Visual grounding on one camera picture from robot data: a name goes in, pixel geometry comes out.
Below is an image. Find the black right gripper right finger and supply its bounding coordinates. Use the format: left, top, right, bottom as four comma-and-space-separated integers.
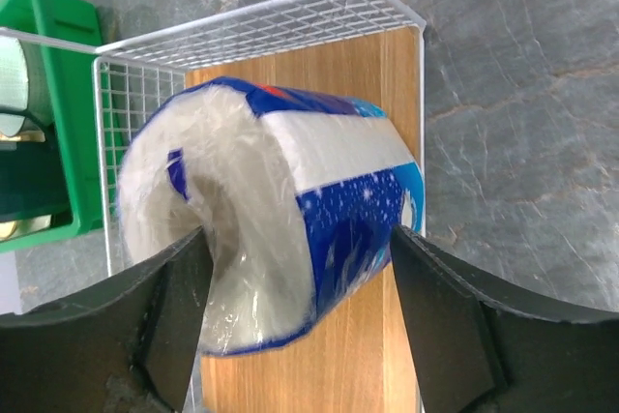
390, 226, 618, 412

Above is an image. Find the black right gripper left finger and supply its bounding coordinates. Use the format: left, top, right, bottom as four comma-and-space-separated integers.
1, 228, 213, 412

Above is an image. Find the blue paper towel roll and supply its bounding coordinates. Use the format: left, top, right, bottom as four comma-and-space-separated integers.
116, 76, 425, 356

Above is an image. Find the teal ceramic mug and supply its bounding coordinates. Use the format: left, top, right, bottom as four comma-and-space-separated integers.
1, 37, 70, 222

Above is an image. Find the green plastic bin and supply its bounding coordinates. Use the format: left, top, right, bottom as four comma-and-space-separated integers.
1, 0, 103, 251

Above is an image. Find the white wire three-tier shelf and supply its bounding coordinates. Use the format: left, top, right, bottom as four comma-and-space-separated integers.
0, 0, 427, 413

